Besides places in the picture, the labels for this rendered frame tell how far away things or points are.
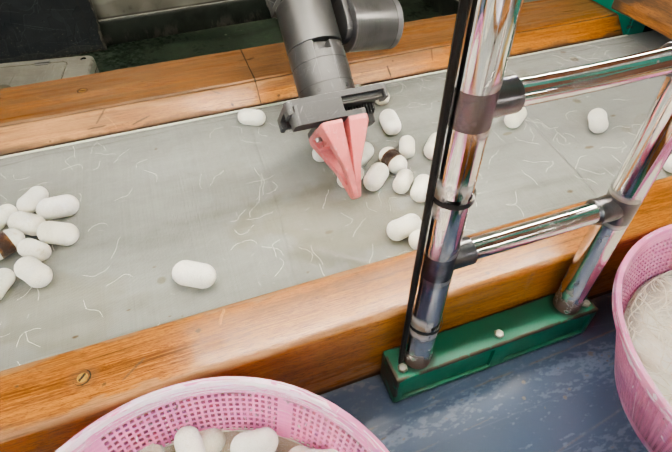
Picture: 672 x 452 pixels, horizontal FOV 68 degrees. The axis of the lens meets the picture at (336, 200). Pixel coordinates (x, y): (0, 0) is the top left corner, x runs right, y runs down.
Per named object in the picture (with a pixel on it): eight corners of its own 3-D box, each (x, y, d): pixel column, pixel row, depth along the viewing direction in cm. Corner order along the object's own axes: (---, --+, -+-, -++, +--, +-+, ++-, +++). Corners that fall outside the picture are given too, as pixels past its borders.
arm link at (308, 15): (265, 11, 52) (283, -20, 47) (324, 9, 55) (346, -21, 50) (282, 74, 52) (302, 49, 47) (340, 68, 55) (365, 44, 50)
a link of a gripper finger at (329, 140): (413, 181, 47) (386, 87, 48) (342, 199, 45) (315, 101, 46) (389, 192, 54) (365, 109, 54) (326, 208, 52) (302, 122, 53)
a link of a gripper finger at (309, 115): (389, 187, 47) (362, 91, 47) (316, 205, 45) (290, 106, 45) (368, 197, 53) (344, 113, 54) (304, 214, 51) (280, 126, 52)
